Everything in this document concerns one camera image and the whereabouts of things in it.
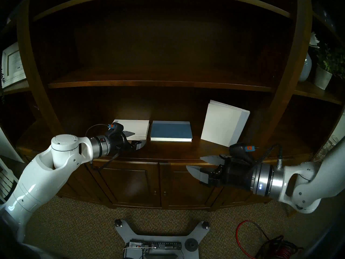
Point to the blue cover book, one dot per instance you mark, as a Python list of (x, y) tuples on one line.
[(171, 130)]

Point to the large white book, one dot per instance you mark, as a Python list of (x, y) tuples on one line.
[(223, 121)]

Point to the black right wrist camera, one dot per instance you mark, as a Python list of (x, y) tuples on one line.
[(241, 152)]

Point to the white vase with white flower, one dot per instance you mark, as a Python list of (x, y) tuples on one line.
[(306, 69)]

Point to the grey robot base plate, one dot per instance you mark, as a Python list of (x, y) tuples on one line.
[(159, 234)]

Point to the clear glass jar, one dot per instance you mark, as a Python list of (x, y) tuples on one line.
[(327, 147)]

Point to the white book with barcode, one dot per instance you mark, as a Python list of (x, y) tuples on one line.
[(137, 126)]

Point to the dark wooden bookshelf cabinet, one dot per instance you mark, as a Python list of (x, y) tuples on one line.
[(151, 83)]

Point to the green plant in white pot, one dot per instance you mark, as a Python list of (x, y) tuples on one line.
[(322, 77)]

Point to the white framed certificate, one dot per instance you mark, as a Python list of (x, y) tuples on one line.
[(13, 65)]

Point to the white slatted chair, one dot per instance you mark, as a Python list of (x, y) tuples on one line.
[(6, 183)]

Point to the black round base disc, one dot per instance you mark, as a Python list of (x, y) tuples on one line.
[(191, 245)]

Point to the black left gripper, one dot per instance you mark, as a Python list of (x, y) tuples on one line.
[(121, 145)]

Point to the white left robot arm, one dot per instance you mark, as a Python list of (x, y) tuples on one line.
[(40, 180)]

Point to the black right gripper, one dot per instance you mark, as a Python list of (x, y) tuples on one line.
[(237, 174)]

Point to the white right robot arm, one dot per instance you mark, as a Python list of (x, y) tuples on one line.
[(310, 180)]

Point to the dark hanging bead plant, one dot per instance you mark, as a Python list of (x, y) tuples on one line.
[(2, 76)]

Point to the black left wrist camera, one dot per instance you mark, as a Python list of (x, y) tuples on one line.
[(116, 129)]

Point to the black base knob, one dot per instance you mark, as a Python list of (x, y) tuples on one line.
[(118, 222), (206, 224)]

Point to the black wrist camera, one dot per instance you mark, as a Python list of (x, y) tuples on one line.
[(116, 129), (241, 152)]

